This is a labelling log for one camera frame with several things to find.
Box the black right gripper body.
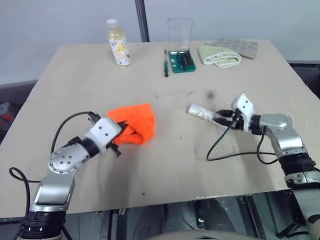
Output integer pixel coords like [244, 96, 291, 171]
[229, 108, 247, 131]

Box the orange fabric pouch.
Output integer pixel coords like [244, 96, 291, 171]
[106, 102, 157, 146]

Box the folded light green towel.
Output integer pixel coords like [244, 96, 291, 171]
[198, 44, 242, 69]

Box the green screwdriver bit case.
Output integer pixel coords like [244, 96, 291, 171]
[166, 16, 197, 74]

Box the grey checked cloth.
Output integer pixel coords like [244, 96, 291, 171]
[212, 37, 259, 60]

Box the clear bottle with yellow drink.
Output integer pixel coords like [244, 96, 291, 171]
[106, 17, 133, 67]

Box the dark grey furniture piece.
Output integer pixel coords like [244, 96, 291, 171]
[286, 59, 320, 100]

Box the black vertical pole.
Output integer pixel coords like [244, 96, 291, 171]
[134, 0, 151, 43]

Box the dark box with red parts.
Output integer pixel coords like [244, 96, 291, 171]
[0, 101, 20, 133]

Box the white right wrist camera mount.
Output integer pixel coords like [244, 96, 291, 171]
[231, 92, 255, 133]

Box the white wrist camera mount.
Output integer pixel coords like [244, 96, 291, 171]
[231, 92, 255, 133]
[83, 117, 123, 153]

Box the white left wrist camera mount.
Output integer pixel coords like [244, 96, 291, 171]
[83, 117, 123, 153]

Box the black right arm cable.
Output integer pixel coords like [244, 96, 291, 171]
[206, 117, 280, 166]

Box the green handled screwdriver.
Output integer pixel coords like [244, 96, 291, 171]
[163, 48, 170, 78]

